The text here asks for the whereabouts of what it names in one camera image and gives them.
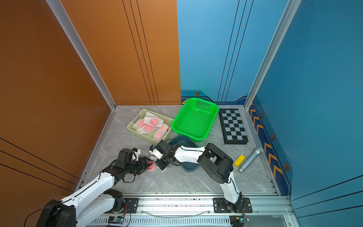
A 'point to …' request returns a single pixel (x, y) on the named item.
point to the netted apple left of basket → (139, 123)
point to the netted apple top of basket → (152, 119)
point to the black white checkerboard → (232, 127)
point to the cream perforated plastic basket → (151, 126)
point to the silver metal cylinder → (250, 160)
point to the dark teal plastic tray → (183, 140)
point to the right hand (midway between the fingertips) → (159, 163)
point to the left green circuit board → (116, 219)
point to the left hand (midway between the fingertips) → (153, 161)
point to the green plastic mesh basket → (195, 120)
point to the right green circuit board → (237, 221)
